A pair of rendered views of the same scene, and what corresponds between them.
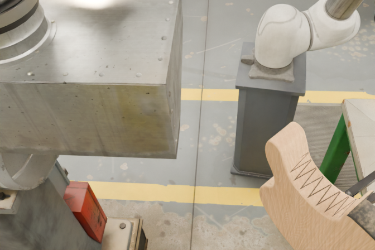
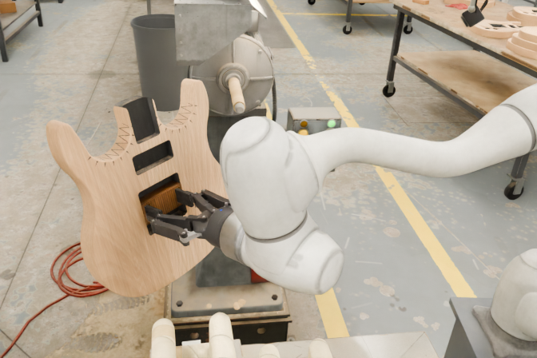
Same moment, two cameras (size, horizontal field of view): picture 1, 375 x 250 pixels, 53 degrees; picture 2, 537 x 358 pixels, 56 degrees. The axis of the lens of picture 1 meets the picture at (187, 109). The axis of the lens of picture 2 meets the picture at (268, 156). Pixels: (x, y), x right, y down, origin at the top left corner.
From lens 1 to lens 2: 1.13 m
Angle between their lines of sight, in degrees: 57
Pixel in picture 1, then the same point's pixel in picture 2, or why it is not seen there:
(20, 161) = (200, 73)
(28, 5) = not seen: outside the picture
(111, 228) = (269, 289)
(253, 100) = (455, 338)
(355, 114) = (402, 341)
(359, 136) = (363, 341)
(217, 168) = not seen: outside the picture
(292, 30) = (527, 281)
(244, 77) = (470, 304)
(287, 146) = (184, 83)
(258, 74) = (481, 314)
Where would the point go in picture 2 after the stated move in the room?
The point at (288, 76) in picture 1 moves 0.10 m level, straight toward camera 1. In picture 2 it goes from (500, 348) to (462, 344)
